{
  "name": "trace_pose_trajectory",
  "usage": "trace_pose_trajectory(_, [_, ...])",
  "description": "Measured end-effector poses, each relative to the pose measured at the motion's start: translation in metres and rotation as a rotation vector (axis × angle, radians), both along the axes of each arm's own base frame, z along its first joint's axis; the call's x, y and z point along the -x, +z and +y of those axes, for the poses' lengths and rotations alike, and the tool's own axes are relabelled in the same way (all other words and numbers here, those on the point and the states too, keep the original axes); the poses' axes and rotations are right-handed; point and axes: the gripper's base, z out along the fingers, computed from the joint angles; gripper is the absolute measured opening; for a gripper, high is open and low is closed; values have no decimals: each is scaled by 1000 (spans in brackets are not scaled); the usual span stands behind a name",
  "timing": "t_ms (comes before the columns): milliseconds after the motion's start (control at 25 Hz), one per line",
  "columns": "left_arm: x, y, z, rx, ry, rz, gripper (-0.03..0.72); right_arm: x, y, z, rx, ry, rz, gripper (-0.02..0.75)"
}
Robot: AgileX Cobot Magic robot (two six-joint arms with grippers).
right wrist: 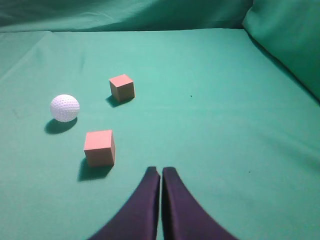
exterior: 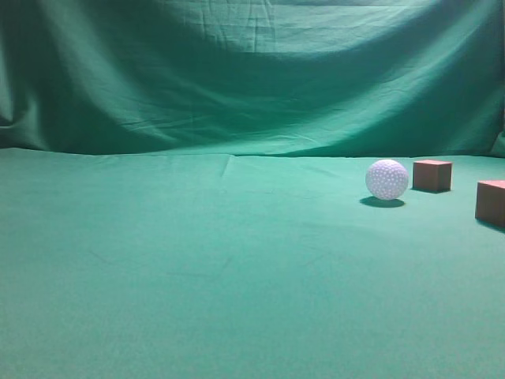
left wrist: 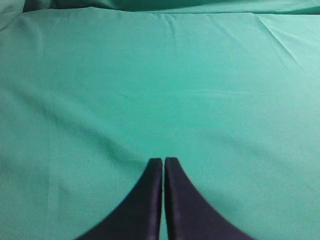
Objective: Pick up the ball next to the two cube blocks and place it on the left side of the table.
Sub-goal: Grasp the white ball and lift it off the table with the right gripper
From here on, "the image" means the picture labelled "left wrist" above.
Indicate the green cloth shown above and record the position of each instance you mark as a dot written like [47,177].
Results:
[92,89]

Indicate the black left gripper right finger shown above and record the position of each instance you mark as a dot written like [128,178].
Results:
[188,215]

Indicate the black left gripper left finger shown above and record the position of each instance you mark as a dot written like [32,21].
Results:
[138,216]

